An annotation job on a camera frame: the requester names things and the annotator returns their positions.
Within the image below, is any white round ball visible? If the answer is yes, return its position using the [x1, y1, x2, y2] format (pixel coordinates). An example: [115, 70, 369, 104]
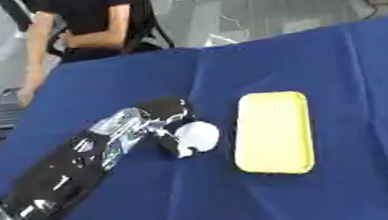
[172, 119, 223, 159]

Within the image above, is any yellow rectangular tray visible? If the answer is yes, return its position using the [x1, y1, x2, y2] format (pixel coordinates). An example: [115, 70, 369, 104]
[228, 87, 318, 181]

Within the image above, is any person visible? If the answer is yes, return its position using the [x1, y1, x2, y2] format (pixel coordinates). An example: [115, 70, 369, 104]
[7, 0, 183, 109]

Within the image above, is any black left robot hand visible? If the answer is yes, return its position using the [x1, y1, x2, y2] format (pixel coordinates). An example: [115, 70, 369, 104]
[133, 93, 205, 163]

